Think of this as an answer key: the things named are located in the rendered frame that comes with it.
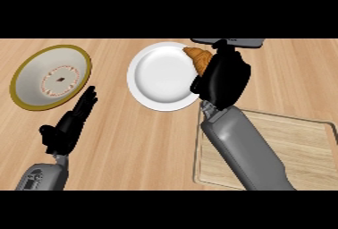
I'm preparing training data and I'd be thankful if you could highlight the yellow-rimmed grey bowl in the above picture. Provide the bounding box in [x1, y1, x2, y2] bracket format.
[7, 44, 93, 112]

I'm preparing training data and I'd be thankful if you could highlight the pale wooden tray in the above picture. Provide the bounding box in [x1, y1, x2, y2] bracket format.
[192, 107, 338, 191]

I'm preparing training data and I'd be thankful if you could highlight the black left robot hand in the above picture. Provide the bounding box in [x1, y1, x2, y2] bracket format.
[38, 85, 99, 157]

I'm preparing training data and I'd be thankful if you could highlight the white round plate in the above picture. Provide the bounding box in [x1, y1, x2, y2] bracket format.
[125, 41, 206, 112]

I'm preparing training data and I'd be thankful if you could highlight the brown croissant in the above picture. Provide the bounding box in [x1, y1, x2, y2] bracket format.
[181, 47, 215, 78]

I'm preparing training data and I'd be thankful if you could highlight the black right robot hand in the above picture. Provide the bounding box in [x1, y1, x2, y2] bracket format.
[189, 38, 252, 112]

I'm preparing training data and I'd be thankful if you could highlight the dark grey flat object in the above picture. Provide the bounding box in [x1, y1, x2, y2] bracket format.
[189, 38, 267, 48]

